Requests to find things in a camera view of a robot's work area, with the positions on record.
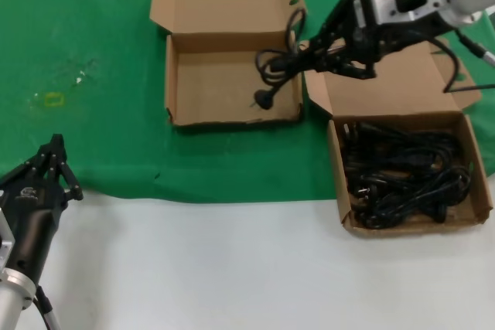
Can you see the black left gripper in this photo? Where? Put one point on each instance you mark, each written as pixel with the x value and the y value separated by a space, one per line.
pixel 31 222

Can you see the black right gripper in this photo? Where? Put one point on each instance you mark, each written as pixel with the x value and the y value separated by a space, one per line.
pixel 386 40

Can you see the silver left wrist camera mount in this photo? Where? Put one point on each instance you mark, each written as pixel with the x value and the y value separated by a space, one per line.
pixel 4 237

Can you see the green table cloth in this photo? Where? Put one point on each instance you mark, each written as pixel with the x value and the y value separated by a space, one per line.
pixel 77 17

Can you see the open cardboard box with lid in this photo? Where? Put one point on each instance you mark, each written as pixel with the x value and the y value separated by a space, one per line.
pixel 216 82
pixel 406 90

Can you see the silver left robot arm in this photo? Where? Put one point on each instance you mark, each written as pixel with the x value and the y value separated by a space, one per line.
pixel 15 291

